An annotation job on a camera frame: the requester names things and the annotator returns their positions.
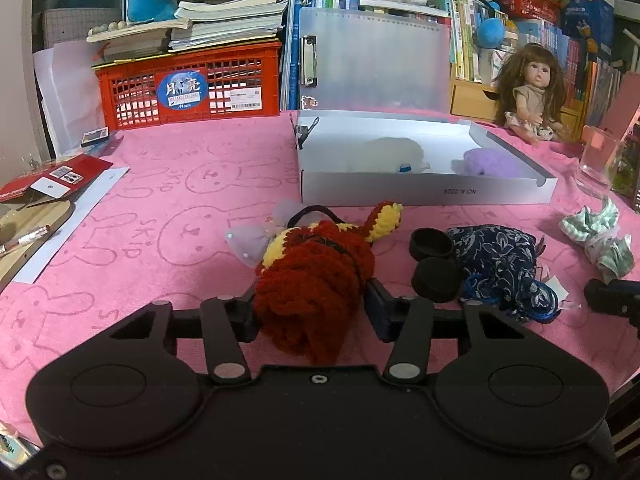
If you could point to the red plastic basket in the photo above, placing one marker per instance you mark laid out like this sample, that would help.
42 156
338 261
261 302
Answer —
530 2

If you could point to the pink printed blanket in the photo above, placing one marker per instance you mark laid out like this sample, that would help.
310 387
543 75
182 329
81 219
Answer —
150 260

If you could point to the glass jar with green plant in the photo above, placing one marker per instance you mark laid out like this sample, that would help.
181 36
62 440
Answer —
625 170

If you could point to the clear glass cup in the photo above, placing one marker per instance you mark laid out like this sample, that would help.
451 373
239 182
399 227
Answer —
595 165

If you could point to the white paper sheets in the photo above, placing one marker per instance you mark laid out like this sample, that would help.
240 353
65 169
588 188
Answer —
65 90

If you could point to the row of green white books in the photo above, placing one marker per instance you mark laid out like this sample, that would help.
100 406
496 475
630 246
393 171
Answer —
465 35

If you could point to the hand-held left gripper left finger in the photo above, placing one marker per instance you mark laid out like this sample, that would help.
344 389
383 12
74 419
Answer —
235 316

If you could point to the small card box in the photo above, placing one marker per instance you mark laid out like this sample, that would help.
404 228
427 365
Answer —
95 136

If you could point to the white cardboard box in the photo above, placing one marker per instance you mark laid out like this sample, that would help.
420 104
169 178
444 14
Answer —
400 192

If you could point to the green white striped cloth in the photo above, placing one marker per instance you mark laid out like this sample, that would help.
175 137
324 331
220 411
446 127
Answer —
590 225

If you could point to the stack of books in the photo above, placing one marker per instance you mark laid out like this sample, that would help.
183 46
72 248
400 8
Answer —
225 15

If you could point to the pink phone stand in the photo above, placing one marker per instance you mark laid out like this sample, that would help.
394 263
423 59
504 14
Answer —
625 122

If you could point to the pen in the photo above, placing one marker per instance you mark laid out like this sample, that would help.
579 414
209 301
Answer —
25 240

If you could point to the translucent plastic case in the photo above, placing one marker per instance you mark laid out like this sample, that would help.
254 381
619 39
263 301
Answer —
380 60

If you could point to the lilac gauze bow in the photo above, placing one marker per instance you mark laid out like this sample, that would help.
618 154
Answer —
250 245

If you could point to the wooden board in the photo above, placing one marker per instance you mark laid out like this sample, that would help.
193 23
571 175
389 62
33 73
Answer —
30 220

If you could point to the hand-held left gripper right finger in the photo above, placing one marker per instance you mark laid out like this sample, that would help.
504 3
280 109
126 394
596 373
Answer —
377 310

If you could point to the white fluffy plush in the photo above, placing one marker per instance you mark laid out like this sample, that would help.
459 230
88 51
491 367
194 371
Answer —
385 155

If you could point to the blue plastic folders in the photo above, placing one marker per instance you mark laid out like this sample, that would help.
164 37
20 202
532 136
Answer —
292 35

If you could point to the blue printed box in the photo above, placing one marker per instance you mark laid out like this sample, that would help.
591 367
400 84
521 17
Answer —
590 20

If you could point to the yellow red striped crochet piece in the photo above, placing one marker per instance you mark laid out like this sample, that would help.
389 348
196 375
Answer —
386 217

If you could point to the wooden drawer organizer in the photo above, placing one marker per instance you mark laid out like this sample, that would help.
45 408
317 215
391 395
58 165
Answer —
470 100

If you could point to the white paper strip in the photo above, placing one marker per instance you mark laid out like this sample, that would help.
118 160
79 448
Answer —
75 215

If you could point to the red plastic crate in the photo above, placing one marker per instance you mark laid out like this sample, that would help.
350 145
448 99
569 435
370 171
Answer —
130 95

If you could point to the purple fluffy plush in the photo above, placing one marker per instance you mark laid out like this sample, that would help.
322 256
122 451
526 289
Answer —
487 162

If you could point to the row of colourful books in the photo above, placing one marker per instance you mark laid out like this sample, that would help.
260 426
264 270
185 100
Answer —
575 55

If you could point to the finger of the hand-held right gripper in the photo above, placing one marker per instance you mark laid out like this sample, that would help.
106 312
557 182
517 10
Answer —
610 297

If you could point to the long-haired doll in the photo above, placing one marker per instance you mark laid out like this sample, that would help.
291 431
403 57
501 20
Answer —
532 90

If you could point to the red booklet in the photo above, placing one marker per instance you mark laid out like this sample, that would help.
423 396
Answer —
85 167

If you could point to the black round lid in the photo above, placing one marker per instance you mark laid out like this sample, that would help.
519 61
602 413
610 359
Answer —
431 244
436 280

